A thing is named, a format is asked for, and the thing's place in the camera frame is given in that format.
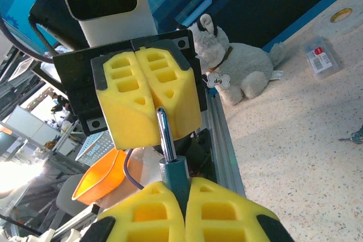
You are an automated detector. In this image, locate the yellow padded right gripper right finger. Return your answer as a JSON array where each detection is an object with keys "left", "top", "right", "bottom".
[{"left": 184, "top": 176, "right": 296, "bottom": 242}]

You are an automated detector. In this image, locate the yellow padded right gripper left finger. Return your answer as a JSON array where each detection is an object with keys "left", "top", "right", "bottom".
[{"left": 81, "top": 181, "right": 187, "bottom": 242}]

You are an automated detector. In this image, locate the blue padlock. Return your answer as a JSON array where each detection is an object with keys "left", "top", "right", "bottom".
[{"left": 157, "top": 107, "right": 190, "bottom": 214}]

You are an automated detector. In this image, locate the perforated metal panel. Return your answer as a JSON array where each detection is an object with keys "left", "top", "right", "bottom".
[{"left": 75, "top": 130, "right": 120, "bottom": 167}]

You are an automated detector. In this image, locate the orange plastic bin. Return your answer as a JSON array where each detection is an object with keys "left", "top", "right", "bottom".
[{"left": 71, "top": 148, "right": 128, "bottom": 205}]

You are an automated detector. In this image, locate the grey plush dog toy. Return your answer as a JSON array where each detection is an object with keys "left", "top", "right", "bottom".
[{"left": 188, "top": 14, "right": 286, "bottom": 106}]

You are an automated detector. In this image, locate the small clear plastic packet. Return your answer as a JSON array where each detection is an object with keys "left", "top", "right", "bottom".
[{"left": 302, "top": 36, "right": 340, "bottom": 80}]

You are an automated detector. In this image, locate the clear tape roll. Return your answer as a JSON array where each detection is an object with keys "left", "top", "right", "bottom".
[{"left": 307, "top": 6, "right": 363, "bottom": 39}]

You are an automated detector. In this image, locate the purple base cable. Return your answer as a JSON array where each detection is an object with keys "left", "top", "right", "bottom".
[{"left": 124, "top": 148, "right": 146, "bottom": 191}]

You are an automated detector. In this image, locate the aluminium mounting rail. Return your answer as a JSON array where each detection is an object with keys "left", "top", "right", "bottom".
[{"left": 202, "top": 88, "right": 247, "bottom": 197}]

